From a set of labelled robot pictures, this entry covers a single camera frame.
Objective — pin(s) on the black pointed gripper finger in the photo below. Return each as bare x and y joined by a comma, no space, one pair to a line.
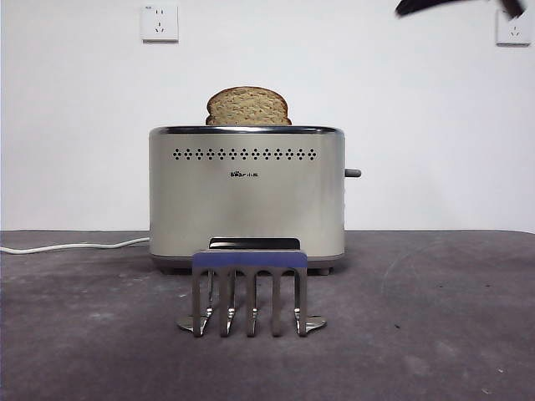
426,6
514,8

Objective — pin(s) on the brown seeded bread slice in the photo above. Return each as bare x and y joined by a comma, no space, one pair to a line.
247,108

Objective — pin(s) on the grey toaster lever knob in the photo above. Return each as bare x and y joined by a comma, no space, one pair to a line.
353,172

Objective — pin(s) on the cream steel toaster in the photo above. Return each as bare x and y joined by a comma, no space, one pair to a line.
246,204

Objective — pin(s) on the steel toast rack blue tape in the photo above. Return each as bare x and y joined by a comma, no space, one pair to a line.
251,259

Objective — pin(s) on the white wall socket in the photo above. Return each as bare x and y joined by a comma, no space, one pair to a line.
513,33
159,23

